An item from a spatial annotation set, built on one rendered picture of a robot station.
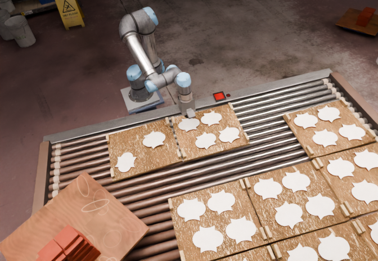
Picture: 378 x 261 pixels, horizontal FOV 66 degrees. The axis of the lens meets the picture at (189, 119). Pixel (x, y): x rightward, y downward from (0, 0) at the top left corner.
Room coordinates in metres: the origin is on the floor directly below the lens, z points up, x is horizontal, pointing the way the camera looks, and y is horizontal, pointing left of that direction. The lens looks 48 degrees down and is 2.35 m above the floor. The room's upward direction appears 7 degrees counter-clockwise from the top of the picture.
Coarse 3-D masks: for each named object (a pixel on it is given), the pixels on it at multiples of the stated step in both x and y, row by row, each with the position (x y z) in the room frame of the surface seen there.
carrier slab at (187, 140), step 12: (216, 108) 1.33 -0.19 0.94; (228, 108) 1.32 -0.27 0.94; (180, 120) 1.26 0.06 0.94; (228, 120) 1.21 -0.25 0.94; (180, 132) 1.16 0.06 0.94; (192, 132) 1.15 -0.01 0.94; (204, 132) 1.14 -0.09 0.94; (216, 132) 1.13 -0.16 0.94; (240, 132) 1.10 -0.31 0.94; (180, 144) 1.07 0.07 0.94; (192, 144) 1.06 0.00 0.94; (216, 144) 1.04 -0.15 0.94; (228, 144) 1.03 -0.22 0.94; (240, 144) 1.02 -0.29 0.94; (192, 156) 0.97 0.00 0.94; (204, 156) 0.97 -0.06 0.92
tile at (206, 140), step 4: (200, 136) 1.10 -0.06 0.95; (204, 136) 1.10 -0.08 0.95; (208, 136) 1.10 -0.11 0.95; (212, 136) 1.09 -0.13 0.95; (200, 140) 1.07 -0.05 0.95; (204, 140) 1.07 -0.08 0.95; (208, 140) 1.07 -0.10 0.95; (212, 140) 1.06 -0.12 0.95; (196, 144) 1.05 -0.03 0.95; (200, 144) 1.04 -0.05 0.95; (204, 144) 1.04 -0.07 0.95; (208, 144) 1.04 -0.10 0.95; (212, 144) 1.03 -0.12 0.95; (200, 148) 1.02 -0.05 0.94
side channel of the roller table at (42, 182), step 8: (40, 144) 1.19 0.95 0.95; (48, 144) 1.18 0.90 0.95; (40, 152) 1.12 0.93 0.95; (48, 152) 1.12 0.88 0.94; (40, 160) 1.06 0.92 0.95; (48, 160) 1.06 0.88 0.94; (40, 168) 1.00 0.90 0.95; (48, 168) 1.01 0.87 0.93; (40, 176) 0.95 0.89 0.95; (48, 176) 0.96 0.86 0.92; (40, 184) 0.89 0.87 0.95; (48, 184) 0.91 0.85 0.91; (40, 192) 0.84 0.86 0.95; (48, 192) 0.86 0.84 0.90; (40, 200) 0.79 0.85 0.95; (40, 208) 0.75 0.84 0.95
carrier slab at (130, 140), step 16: (144, 128) 1.23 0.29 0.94; (160, 128) 1.21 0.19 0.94; (112, 144) 1.13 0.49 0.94; (128, 144) 1.12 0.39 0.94; (176, 144) 1.07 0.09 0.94; (112, 160) 1.01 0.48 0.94; (144, 160) 0.98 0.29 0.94; (160, 160) 0.97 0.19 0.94; (176, 160) 0.96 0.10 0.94; (128, 176) 0.89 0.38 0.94
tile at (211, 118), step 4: (212, 112) 1.29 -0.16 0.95; (204, 116) 1.26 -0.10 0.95; (208, 116) 1.26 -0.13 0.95; (212, 116) 1.25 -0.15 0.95; (216, 116) 1.25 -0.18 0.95; (220, 116) 1.24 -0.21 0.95; (204, 120) 1.23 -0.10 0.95; (208, 120) 1.22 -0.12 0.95; (212, 120) 1.22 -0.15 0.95; (216, 120) 1.22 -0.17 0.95; (208, 124) 1.19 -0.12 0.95; (212, 124) 1.19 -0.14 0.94
